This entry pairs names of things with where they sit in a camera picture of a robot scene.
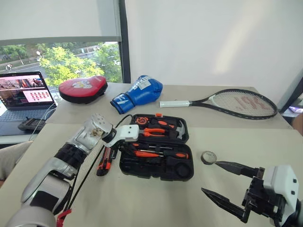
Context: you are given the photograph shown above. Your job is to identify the orange handled pliers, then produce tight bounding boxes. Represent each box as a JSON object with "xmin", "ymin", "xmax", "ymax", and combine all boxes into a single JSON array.
[{"xmin": 141, "ymin": 127, "xmax": 169, "ymax": 138}]

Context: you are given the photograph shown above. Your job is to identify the open laptop computer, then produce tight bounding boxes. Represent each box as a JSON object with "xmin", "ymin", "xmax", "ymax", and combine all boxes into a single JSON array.
[{"xmin": 0, "ymin": 71, "xmax": 58, "ymax": 137}]

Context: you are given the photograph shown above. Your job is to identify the blue boxing glove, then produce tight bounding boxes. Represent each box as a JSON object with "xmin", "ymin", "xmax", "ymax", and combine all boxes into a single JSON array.
[{"xmin": 110, "ymin": 75, "xmax": 163, "ymax": 115}]

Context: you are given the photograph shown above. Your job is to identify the black handheld controller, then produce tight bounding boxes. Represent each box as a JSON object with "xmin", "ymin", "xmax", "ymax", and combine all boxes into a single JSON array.
[{"xmin": 18, "ymin": 117, "xmax": 46, "ymax": 132}]

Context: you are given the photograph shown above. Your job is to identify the orange black utility knife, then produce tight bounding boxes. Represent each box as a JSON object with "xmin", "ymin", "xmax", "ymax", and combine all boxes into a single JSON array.
[{"xmin": 96, "ymin": 147, "xmax": 113, "ymax": 177}]

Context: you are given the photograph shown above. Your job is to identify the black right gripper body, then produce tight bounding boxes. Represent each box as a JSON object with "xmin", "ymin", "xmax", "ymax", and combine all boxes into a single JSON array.
[{"xmin": 241, "ymin": 166, "xmax": 287, "ymax": 223}]

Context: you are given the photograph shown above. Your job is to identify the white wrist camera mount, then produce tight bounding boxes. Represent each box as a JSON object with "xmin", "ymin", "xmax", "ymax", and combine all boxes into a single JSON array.
[
  {"xmin": 262, "ymin": 165, "xmax": 300, "ymax": 225},
  {"xmin": 101, "ymin": 124, "xmax": 140, "ymax": 145}
]

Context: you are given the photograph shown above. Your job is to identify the long orange handled screwdriver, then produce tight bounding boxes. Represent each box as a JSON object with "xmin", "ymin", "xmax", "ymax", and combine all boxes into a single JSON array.
[{"xmin": 123, "ymin": 148, "xmax": 164, "ymax": 158}]

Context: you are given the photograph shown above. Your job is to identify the red black punching pad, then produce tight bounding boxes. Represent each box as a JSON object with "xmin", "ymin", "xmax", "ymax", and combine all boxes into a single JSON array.
[{"xmin": 58, "ymin": 75, "xmax": 108, "ymax": 105}]

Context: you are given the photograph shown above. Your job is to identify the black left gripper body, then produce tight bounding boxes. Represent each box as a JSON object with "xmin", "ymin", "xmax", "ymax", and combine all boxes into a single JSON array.
[{"xmin": 111, "ymin": 140, "xmax": 127, "ymax": 153}]

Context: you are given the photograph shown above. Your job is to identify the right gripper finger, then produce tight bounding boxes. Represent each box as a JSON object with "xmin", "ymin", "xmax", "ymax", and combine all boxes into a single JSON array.
[
  {"xmin": 201, "ymin": 187, "xmax": 252, "ymax": 224},
  {"xmin": 215, "ymin": 160, "xmax": 259, "ymax": 178}
]

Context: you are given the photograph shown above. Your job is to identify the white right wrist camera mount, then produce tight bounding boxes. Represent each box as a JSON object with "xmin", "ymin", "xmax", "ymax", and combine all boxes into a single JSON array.
[{"xmin": 262, "ymin": 165, "xmax": 300, "ymax": 225}]

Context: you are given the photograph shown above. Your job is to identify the stubby orange black screwdriver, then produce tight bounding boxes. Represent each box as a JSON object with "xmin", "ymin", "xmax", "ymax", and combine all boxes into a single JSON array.
[{"xmin": 165, "ymin": 152, "xmax": 189, "ymax": 160}]

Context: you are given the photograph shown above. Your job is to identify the black tennis racket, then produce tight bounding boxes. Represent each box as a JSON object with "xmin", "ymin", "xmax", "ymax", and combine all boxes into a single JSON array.
[{"xmin": 159, "ymin": 88, "xmax": 278, "ymax": 120}]

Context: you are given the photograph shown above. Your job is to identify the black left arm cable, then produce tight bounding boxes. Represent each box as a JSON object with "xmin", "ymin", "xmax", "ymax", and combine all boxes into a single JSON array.
[{"xmin": 63, "ymin": 114, "xmax": 133, "ymax": 213}]

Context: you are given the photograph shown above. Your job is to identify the person's beige trouser leg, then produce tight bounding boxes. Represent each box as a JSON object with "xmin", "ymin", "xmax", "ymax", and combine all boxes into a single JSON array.
[{"xmin": 0, "ymin": 141, "xmax": 34, "ymax": 189}]

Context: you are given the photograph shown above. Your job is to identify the short orange black screwdriver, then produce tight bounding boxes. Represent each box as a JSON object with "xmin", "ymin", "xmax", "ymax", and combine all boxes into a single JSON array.
[{"xmin": 151, "ymin": 119, "xmax": 176, "ymax": 129}]

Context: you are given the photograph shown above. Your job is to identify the dark window frame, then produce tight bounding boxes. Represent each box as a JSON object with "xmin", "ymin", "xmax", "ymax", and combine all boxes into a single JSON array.
[{"xmin": 117, "ymin": 0, "xmax": 132, "ymax": 84}]

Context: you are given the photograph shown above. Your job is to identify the thin precision screwdriver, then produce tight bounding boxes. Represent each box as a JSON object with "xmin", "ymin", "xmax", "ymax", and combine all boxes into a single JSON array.
[{"xmin": 132, "ymin": 143, "xmax": 173, "ymax": 150}]

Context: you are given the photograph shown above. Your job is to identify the white charging cable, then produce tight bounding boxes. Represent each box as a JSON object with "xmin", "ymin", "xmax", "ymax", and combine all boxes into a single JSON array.
[{"xmin": 29, "ymin": 93, "xmax": 62, "ymax": 142}]

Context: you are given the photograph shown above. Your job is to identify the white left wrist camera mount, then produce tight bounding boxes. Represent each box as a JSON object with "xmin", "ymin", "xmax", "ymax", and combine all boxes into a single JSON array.
[{"xmin": 101, "ymin": 124, "xmax": 140, "ymax": 145}]

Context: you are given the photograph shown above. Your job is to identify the white roller blind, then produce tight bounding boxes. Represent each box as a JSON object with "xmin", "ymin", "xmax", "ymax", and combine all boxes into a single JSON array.
[{"xmin": 0, "ymin": 0, "xmax": 122, "ymax": 47}]

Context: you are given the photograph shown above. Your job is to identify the black plastic tool case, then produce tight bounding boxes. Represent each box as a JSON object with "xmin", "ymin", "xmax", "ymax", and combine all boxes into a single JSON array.
[{"xmin": 119, "ymin": 113, "xmax": 195, "ymax": 182}]

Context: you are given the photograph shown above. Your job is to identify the red cable tag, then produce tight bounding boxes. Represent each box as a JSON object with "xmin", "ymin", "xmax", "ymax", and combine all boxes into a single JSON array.
[{"xmin": 56, "ymin": 209, "xmax": 73, "ymax": 227}]

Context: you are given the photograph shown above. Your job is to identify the black electrical tape roll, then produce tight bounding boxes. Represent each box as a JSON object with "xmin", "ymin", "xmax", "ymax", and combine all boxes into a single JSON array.
[{"xmin": 201, "ymin": 150, "xmax": 217, "ymax": 164}]

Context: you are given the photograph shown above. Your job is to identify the black handled claw hammer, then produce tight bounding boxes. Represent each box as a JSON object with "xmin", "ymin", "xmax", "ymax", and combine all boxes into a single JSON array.
[{"xmin": 169, "ymin": 120, "xmax": 188, "ymax": 140}]

